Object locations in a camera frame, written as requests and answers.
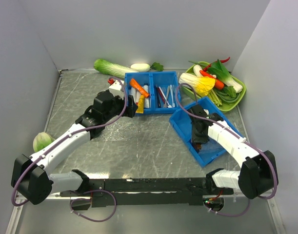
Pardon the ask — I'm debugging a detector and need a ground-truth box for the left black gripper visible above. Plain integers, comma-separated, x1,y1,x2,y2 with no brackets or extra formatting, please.
103,92,138,122

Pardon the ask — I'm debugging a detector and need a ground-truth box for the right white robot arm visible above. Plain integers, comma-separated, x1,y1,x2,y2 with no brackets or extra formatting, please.
188,104,278,199

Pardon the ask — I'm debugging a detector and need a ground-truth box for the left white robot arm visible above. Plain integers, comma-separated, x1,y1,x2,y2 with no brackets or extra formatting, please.
11,90,137,206

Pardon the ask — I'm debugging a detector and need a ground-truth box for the yellow toothpaste tube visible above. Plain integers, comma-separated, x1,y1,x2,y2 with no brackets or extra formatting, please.
136,95,145,114

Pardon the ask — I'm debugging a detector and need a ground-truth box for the white toothpaste tube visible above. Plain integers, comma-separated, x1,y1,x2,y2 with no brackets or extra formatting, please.
129,87,137,103

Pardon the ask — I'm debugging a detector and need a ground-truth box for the orange toothpaste tube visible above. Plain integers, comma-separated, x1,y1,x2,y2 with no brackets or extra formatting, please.
129,78,150,98

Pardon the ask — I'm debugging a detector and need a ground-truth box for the blue toiletry double bin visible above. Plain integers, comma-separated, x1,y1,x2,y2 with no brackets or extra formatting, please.
124,71,179,115

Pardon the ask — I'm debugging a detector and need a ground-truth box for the red toothbrush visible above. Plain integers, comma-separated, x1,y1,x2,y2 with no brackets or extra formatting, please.
156,86,166,105

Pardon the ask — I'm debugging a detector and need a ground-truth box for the white toothbrush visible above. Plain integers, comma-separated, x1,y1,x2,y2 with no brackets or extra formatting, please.
166,85,175,108

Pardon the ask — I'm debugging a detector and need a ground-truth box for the green vegetable tray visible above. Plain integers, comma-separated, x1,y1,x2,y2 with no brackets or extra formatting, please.
194,59,246,112

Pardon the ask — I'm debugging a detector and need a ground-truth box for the green beans bundle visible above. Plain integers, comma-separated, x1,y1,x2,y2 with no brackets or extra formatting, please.
208,89,238,107

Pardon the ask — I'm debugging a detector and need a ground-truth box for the yellow white cabbage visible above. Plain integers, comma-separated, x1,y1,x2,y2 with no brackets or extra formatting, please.
179,73,216,97

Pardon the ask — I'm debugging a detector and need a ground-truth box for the white radish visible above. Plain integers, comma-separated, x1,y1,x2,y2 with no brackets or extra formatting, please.
130,63,151,72

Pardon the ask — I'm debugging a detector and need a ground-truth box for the orange carrot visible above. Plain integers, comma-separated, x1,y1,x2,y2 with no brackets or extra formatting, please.
214,78,224,90

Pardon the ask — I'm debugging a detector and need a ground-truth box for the long green napa cabbage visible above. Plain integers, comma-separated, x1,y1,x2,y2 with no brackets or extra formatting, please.
94,59,138,79

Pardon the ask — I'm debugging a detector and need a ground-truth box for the bok choy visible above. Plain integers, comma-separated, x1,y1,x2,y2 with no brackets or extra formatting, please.
207,60,243,93

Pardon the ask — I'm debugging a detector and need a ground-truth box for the red chili pepper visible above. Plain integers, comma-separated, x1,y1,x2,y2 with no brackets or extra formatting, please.
203,57,231,72

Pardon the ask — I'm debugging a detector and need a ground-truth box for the small green cabbage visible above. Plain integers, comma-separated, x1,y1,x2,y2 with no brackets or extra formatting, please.
33,132,54,153

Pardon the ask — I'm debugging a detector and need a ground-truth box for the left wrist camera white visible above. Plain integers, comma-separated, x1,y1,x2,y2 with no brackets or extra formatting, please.
108,78,124,98

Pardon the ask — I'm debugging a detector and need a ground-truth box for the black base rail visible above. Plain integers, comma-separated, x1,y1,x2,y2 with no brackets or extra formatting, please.
58,177,235,208

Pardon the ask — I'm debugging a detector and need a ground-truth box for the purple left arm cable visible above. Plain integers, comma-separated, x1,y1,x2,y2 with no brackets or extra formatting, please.
11,77,129,207

